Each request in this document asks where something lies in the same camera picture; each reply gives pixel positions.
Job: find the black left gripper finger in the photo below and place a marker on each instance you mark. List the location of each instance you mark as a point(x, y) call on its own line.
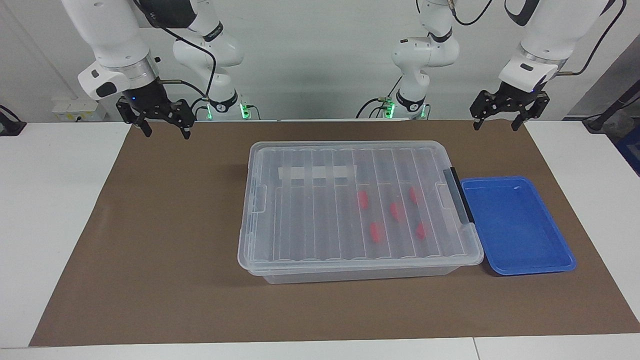
point(478, 121)
point(518, 121)

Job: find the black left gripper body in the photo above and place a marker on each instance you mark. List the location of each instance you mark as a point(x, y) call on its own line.
point(510, 100)

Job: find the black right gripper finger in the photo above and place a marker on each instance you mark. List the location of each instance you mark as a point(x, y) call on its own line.
point(144, 126)
point(185, 130)

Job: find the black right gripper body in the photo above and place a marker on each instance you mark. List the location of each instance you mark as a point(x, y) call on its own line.
point(150, 102)

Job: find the red toy block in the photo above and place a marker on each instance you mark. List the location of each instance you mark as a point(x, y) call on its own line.
point(375, 232)
point(363, 199)
point(413, 195)
point(421, 230)
point(396, 211)

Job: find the clear ribbed plastic lid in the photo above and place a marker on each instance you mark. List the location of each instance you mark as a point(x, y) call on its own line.
point(310, 220)

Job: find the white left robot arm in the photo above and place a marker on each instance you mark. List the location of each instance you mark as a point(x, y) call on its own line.
point(550, 30)

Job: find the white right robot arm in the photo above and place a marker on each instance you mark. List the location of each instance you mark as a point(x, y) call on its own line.
point(115, 40)

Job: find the blue plastic tray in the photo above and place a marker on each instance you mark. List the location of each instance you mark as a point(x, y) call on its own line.
point(515, 225)

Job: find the clear plastic storage box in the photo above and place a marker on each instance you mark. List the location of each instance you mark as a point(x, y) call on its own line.
point(350, 276)

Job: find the black stand in background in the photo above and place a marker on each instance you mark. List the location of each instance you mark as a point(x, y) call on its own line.
point(607, 112)

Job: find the blue crate in background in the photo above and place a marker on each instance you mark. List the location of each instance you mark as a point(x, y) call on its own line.
point(631, 150)

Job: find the brown table mat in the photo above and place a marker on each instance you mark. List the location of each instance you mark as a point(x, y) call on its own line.
point(150, 250)

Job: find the black clamp on table edge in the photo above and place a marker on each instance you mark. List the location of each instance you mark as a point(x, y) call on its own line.
point(10, 125)

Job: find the white wall power strip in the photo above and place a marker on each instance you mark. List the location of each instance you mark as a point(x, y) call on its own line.
point(75, 110)

